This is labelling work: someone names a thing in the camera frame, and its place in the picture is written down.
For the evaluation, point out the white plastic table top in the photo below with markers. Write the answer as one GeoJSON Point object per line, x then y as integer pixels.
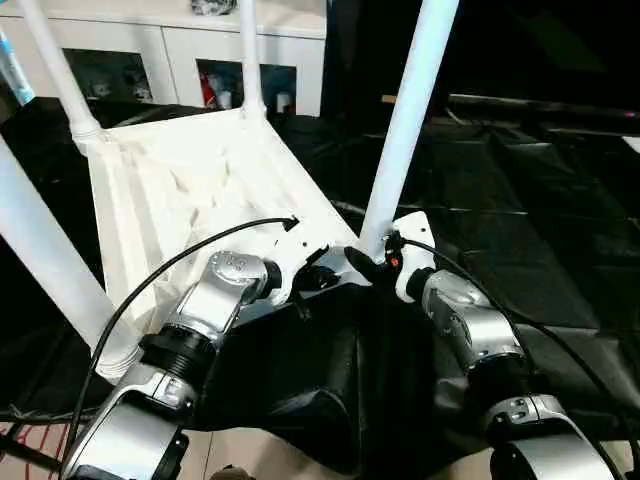
{"type": "Point", "coordinates": [200, 175]}

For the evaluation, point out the black plastic mat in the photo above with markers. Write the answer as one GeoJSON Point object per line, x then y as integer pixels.
{"type": "Point", "coordinates": [525, 225]}

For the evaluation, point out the small tan label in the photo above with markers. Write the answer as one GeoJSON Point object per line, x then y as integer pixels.
{"type": "Point", "coordinates": [389, 99]}

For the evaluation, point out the white cup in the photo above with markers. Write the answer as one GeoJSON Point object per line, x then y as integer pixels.
{"type": "Point", "coordinates": [283, 101]}
{"type": "Point", "coordinates": [226, 98]}

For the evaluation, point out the long black bar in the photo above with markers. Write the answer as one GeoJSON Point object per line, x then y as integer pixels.
{"type": "Point", "coordinates": [540, 107]}

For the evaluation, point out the dark grey robot foot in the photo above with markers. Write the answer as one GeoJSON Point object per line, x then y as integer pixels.
{"type": "Point", "coordinates": [230, 472]}

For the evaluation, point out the red packet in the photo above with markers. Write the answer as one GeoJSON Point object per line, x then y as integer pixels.
{"type": "Point", "coordinates": [207, 87]}

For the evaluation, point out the white flat board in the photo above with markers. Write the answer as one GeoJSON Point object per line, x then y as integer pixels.
{"type": "Point", "coordinates": [631, 145]}

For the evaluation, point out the white cabinet with glass doors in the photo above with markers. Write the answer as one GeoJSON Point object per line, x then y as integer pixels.
{"type": "Point", "coordinates": [165, 35]}

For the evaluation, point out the black white patterned ornament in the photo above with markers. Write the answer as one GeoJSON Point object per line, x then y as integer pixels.
{"type": "Point", "coordinates": [212, 6]}

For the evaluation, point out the black metal floor stand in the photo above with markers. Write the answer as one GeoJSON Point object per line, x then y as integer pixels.
{"type": "Point", "coordinates": [25, 452]}

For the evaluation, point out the grey metal rack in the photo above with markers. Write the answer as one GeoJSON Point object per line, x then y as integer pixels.
{"type": "Point", "coordinates": [15, 65]}

